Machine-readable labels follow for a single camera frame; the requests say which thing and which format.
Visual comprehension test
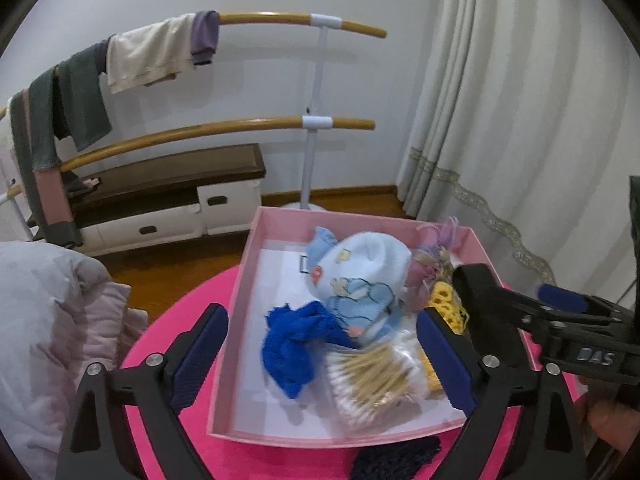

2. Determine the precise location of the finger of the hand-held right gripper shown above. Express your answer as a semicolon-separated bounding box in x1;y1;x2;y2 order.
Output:
500;287;621;366
537;284;631;331

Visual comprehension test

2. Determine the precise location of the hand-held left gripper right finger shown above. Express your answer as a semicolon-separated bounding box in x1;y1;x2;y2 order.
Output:
416;307;587;480

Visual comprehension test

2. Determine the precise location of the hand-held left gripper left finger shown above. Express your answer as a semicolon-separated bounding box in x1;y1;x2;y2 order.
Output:
55;303;230;480

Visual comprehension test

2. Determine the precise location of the pink cardboard box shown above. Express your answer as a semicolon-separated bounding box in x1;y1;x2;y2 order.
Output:
207;205;543;448

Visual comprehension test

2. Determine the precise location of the yellow crocheted item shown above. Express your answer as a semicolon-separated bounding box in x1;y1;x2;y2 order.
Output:
420;282;471;391

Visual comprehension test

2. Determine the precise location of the bag of cotton swabs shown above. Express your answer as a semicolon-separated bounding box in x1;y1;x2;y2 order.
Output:
325;332;451;428

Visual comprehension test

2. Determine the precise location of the blue knitted cloth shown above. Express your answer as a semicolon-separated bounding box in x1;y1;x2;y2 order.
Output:
262;301;351;400

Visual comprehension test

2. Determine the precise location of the light blue baby hat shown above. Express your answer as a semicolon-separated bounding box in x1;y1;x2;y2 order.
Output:
305;232;413;351

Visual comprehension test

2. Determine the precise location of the person's right hand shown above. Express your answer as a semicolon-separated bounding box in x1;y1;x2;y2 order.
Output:
575;380;640;461

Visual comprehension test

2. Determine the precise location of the pastel pink purple scrunchie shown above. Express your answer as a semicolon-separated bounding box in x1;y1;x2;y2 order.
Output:
402;216;473;311

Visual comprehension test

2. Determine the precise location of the navy net cloth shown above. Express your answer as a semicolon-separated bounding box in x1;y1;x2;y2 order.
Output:
349;434;443;480

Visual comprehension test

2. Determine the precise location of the grey pink duvet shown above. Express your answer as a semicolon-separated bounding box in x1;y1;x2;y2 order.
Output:
0;240;150;471

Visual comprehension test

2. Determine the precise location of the small blue plush toy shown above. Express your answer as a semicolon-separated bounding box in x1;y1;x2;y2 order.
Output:
305;226;341;261

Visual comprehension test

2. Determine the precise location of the low white drawer cabinet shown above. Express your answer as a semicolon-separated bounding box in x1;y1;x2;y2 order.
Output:
27;143;267;258

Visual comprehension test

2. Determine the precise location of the cream curtain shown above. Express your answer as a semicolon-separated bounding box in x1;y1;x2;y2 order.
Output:
395;0;640;311

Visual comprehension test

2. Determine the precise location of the grey garment with pink panel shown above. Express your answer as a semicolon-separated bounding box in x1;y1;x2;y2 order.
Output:
9;67;83;248

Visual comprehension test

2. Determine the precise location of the dark green towel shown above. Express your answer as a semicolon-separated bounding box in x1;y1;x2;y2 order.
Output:
52;52;113;152

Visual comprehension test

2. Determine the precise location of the cream garment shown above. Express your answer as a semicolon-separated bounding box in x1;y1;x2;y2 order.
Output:
106;14;197;95

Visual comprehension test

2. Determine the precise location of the purple garment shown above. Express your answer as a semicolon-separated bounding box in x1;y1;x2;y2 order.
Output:
191;10;221;67

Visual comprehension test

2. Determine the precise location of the wooden rail rack white stand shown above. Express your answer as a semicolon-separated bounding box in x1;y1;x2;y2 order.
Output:
0;10;388;211

